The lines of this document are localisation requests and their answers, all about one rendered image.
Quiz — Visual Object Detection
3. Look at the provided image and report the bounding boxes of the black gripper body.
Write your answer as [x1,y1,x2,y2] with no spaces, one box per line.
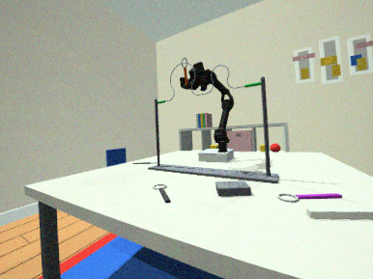
[180,76,207,91]

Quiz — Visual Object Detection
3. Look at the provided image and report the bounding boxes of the purple handle with round loop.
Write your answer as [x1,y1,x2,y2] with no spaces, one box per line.
[277,193,342,203]

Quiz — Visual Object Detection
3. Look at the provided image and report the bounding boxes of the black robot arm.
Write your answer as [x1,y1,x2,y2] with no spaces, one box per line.
[189,62,234,153]

